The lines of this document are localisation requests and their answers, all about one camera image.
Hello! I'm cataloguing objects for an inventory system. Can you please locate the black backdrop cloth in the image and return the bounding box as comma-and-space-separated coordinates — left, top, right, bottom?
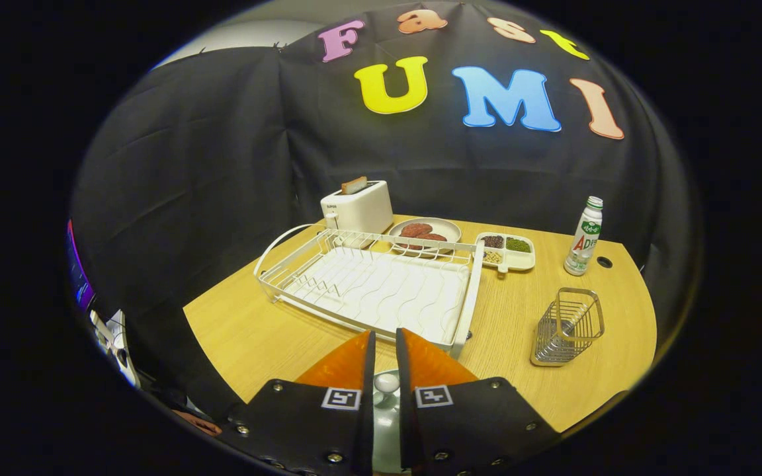
70, 0, 699, 424

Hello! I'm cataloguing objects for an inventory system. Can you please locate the grey round plate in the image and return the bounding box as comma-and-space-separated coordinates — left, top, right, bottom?
388, 218, 462, 255

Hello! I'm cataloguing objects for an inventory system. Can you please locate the white drink bottle green label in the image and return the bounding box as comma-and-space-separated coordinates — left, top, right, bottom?
564, 196, 604, 276

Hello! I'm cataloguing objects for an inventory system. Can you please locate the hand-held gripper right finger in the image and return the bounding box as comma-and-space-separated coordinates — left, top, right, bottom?
396, 328, 564, 476

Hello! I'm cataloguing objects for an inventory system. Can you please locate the white metal frame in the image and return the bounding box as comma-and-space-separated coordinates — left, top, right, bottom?
89, 309, 142, 389

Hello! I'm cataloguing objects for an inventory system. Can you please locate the white plastic drip tray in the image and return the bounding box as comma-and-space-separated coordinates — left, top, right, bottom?
282, 246, 473, 350

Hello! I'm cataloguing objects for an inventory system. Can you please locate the pale green plate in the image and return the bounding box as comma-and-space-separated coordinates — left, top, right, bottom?
372, 368, 403, 474

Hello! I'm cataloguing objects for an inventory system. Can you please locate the white divided tray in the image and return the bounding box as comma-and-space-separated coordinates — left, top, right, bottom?
474, 231, 536, 275

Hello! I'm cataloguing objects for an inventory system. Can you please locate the orange curved object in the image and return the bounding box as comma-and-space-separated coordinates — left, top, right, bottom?
173, 409, 223, 437

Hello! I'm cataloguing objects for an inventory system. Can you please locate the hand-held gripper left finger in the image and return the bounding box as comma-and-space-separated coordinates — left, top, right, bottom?
216, 331, 376, 476

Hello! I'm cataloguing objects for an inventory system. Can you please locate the white wire dish rack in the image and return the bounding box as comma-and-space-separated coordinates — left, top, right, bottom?
253, 223, 486, 360

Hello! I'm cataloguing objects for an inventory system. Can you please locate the white toaster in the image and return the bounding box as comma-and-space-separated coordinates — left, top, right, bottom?
320, 180, 394, 249

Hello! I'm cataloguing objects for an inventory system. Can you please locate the spoon with white-tipped handle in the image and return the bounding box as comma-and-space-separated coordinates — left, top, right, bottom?
373, 372, 401, 411

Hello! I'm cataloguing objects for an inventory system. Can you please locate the metal wire basket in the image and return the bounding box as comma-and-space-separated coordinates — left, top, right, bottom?
530, 287, 605, 368

